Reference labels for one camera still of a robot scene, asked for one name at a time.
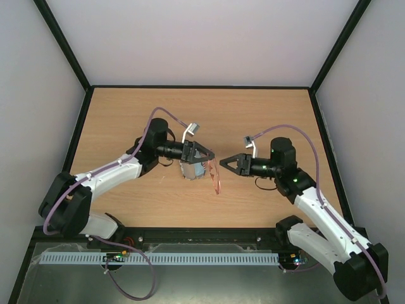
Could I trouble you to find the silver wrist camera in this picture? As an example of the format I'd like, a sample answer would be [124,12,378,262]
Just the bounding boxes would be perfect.
[182,122,200,143]
[243,136,258,158]

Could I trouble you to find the black right frame post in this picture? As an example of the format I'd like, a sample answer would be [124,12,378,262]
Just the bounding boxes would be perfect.
[309,0,373,92]

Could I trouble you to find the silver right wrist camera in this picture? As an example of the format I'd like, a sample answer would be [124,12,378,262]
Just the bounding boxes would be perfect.
[243,136,258,158]

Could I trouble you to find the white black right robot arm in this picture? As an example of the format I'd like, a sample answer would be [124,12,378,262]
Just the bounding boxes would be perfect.
[220,137,389,301]

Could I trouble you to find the stars and stripes glasses case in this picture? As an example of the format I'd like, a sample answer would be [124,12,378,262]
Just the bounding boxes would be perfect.
[180,161,197,181]

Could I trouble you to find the black left frame post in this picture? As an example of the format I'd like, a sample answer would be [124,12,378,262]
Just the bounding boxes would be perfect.
[34,0,91,91]

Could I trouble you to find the black frame post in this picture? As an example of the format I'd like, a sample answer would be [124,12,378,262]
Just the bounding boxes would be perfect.
[34,0,91,91]
[309,0,373,92]

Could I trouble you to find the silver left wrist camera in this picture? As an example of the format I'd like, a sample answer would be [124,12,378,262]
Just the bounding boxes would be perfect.
[182,122,200,143]

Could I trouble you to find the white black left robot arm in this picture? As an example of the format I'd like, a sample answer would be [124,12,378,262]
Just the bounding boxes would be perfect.
[39,118,215,239]

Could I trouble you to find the red sunglasses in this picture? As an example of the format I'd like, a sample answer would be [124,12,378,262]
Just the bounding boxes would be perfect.
[204,158,221,195]

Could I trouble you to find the light blue slotted cable duct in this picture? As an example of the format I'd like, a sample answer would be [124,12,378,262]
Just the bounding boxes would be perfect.
[39,252,279,266]

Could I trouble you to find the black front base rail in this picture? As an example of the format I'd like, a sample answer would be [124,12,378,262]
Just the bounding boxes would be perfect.
[31,226,285,250]

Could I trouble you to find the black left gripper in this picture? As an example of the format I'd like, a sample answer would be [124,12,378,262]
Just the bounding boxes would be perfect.
[156,140,215,164]

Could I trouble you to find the light blue cleaning cloth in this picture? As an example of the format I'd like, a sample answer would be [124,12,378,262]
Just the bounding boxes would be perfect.
[194,162,206,179]

